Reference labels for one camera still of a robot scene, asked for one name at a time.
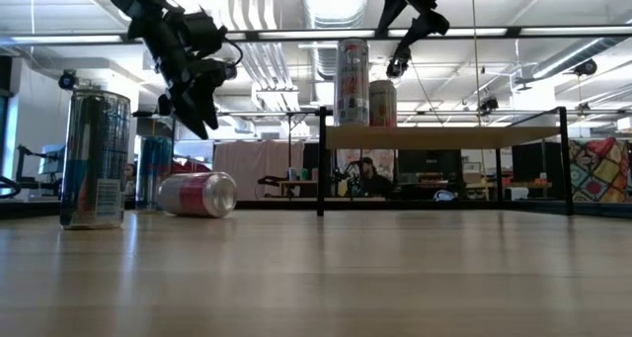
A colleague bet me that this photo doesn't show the background wooden table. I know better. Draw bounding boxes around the background wooden table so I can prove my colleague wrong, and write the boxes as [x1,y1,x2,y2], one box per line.
[276,179,320,200]

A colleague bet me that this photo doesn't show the white curtain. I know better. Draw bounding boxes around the white curtain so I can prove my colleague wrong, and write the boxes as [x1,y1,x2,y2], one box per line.
[212,139,306,203]

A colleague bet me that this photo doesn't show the ribbed silver ventilation duct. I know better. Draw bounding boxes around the ribbed silver ventilation duct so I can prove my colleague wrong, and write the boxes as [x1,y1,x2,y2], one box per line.
[300,0,371,81]

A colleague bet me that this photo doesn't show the slanted silver ventilation duct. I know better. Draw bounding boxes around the slanted silver ventilation duct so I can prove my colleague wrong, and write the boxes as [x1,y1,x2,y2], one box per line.
[513,34,632,89]

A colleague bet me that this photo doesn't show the black background cabinet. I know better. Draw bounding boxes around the black background cabinet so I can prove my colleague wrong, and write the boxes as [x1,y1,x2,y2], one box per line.
[512,141,562,185]

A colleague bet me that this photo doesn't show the black ceiling spot lamp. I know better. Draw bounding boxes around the black ceiling spot lamp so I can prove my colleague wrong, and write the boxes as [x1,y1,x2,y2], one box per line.
[477,95,500,115]
[573,58,598,78]
[386,47,412,79]
[57,68,79,91]

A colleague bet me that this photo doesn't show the thin hanging cable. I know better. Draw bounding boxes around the thin hanging cable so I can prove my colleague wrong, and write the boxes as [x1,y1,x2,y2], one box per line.
[468,0,484,128]

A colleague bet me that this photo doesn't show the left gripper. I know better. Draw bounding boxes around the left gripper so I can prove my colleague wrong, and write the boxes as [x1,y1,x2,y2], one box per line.
[142,10,236,140]

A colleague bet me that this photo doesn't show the person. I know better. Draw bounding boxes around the person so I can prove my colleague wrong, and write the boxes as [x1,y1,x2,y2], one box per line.
[355,156,394,200]

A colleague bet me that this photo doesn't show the tall silver blue can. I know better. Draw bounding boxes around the tall silver blue can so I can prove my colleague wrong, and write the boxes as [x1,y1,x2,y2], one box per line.
[58,88,132,231]

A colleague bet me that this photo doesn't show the white slim Celsius can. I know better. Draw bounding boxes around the white slim Celsius can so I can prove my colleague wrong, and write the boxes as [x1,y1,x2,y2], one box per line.
[334,38,371,127]

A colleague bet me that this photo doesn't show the colourful patchwork cloth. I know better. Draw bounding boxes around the colourful patchwork cloth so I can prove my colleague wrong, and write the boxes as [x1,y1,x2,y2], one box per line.
[568,136,632,204]

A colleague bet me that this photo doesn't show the black bar with light strips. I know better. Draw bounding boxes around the black bar with light strips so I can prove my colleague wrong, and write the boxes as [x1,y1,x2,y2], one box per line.
[0,25,632,44]

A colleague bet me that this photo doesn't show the red white Spindrift can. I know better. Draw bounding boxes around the red white Spindrift can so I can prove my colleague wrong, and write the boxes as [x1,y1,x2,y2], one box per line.
[157,171,239,219]
[368,78,399,128]

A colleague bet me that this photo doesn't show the black-framed wooden shelf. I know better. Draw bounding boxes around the black-framed wooden shelf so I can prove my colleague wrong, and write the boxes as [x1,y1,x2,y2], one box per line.
[315,105,577,217]

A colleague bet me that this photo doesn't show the background computer monitor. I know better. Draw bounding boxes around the background computer monitor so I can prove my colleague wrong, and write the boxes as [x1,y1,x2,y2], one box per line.
[39,143,66,176]

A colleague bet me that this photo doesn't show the blue Red Bull can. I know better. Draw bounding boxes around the blue Red Bull can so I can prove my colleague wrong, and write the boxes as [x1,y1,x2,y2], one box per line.
[136,134,174,213]

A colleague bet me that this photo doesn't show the black background rig frame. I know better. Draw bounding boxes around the black background rig frame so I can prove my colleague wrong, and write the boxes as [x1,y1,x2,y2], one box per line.
[131,108,322,200]

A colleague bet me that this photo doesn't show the black background monitor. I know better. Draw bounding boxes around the black background monitor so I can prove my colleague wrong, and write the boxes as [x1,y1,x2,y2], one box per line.
[397,148,463,180]

